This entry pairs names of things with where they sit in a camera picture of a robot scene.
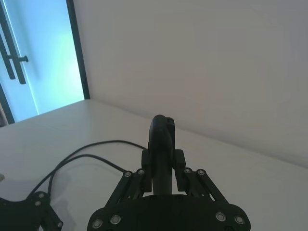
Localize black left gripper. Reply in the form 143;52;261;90
0;191;64;231

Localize black framed glass door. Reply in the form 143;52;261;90
0;0;91;126

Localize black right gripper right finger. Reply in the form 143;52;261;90
173;149;230;205

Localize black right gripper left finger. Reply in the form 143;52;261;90
105;141;155;208

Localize black door handle bars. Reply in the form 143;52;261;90
0;0;29;85

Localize thin black cable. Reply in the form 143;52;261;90
30;140;149;197
48;154;127;195

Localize white table cloth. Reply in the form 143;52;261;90
0;98;308;231

